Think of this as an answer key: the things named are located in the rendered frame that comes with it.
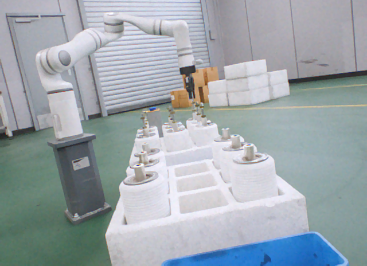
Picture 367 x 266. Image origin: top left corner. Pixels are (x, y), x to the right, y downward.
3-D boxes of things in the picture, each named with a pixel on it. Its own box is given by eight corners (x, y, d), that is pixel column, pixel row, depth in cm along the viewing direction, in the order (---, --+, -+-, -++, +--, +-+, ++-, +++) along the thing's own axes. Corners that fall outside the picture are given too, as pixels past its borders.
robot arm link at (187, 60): (201, 63, 132) (199, 49, 131) (177, 67, 134) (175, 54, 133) (203, 63, 140) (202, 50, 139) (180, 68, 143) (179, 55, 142)
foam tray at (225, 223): (123, 319, 58) (104, 234, 55) (139, 225, 97) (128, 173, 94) (315, 280, 60) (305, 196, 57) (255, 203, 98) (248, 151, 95)
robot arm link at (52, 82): (29, 50, 103) (41, 98, 106) (48, 45, 99) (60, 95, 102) (50, 51, 112) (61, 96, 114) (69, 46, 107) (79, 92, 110)
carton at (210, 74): (219, 82, 533) (217, 66, 528) (209, 85, 521) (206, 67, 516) (209, 84, 558) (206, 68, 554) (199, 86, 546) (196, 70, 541)
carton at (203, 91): (215, 101, 527) (213, 84, 522) (205, 103, 514) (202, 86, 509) (205, 101, 551) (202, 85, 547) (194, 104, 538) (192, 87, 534)
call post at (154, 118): (157, 169, 157) (146, 112, 152) (156, 166, 163) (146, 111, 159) (170, 167, 157) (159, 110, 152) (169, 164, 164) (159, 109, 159)
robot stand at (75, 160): (74, 225, 105) (54, 144, 100) (64, 214, 117) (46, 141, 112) (112, 210, 113) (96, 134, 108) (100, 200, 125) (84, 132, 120)
